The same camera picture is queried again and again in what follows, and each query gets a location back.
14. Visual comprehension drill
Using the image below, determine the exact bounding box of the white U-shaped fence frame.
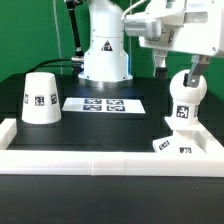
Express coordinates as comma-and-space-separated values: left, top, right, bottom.
0, 119, 224, 177

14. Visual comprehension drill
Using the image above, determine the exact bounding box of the white marker tag sheet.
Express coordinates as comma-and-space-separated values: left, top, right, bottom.
62, 97, 145, 114

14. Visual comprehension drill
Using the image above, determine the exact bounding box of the white lamp base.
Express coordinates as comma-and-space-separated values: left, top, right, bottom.
151, 116, 207, 155

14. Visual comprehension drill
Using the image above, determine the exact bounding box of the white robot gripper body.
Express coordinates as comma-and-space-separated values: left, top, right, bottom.
123, 0, 224, 57

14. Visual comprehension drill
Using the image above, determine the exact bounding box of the white lamp bulb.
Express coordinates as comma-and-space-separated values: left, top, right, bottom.
170, 70, 207, 130

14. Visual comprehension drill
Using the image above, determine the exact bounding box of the black camera stand pole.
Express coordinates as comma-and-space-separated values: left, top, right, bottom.
64, 0, 84, 57

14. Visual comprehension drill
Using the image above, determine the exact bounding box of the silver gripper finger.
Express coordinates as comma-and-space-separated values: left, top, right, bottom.
152, 49, 168, 79
185, 55, 210, 88

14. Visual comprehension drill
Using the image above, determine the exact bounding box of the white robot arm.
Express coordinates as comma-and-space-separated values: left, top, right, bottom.
80, 0, 224, 88

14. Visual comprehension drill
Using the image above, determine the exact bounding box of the black cable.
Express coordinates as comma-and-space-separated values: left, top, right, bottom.
29, 58, 84, 73

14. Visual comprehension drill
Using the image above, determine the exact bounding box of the white lamp shade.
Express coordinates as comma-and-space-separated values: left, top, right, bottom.
22, 72, 61, 124

